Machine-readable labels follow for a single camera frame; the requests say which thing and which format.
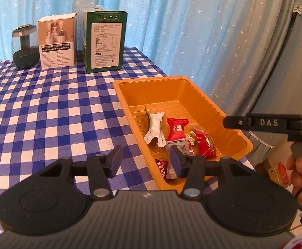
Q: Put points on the blue star-print curtain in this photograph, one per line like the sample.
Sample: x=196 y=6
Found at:
x=166 y=18

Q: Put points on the grey lace-trim curtain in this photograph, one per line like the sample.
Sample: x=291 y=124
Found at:
x=291 y=70

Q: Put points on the blue white checkered tablecloth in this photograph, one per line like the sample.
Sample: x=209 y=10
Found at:
x=50 y=109

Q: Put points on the orange plastic tray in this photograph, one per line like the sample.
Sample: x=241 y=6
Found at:
x=166 y=90

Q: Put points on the white product box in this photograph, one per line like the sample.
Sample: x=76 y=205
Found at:
x=57 y=44

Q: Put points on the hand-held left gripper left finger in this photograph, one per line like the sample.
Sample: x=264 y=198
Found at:
x=114 y=162

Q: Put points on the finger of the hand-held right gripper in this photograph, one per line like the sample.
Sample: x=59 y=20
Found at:
x=257 y=123

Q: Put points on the yellow green candy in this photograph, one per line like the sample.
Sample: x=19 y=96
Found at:
x=192 y=131

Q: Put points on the green carton box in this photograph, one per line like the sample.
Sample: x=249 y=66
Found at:
x=105 y=44

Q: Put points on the red square snack packet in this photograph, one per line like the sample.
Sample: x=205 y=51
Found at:
x=161 y=167
x=176 y=129

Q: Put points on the cardboard box with red print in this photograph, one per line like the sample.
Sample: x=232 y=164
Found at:
x=278 y=172

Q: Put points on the green white snack packet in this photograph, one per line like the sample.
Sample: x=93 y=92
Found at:
x=154 y=128

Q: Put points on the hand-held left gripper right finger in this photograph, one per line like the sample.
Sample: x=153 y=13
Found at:
x=176 y=162

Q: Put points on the red twisted-wrapper candy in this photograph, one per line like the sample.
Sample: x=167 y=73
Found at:
x=208 y=143

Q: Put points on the red patterned clothing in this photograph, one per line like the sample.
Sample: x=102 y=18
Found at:
x=301 y=242

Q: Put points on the dark green glass humidifier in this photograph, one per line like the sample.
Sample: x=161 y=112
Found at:
x=25 y=57

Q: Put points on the clear snack packet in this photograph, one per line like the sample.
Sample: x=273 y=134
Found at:
x=172 y=172

